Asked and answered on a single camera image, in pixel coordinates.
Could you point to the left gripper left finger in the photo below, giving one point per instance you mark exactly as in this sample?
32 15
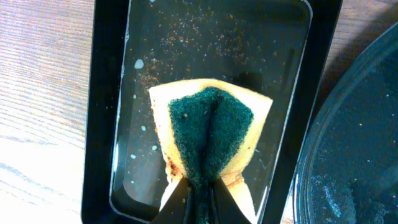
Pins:
178 208

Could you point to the green and yellow sponge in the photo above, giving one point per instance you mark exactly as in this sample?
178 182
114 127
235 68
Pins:
208 129

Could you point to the black round tray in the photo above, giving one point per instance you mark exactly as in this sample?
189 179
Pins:
347 169

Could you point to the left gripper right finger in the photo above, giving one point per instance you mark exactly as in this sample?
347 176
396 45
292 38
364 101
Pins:
223 208

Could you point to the black rectangular tray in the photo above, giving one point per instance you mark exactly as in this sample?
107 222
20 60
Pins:
277 48

